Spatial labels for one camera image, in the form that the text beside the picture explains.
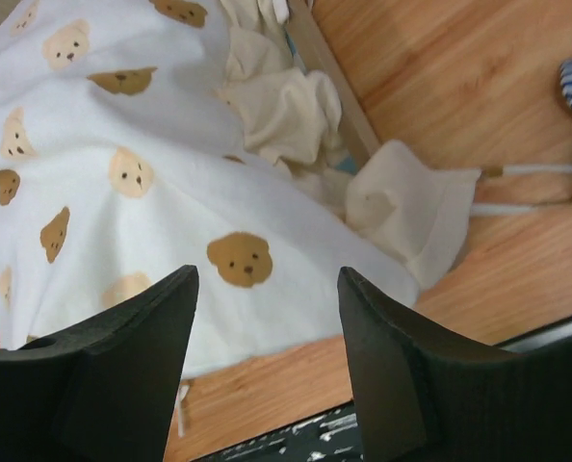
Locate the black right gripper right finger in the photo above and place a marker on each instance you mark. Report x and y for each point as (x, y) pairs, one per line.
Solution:
(459, 385)

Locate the wooden pet bed frame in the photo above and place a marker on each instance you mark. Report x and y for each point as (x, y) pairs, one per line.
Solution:
(355, 129)

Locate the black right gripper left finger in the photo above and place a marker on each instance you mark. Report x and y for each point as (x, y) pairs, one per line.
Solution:
(103, 389)

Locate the large bear print cushion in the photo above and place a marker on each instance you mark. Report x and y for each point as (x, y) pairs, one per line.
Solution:
(137, 137)

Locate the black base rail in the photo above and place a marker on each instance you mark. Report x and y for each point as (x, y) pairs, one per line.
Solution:
(411, 423)

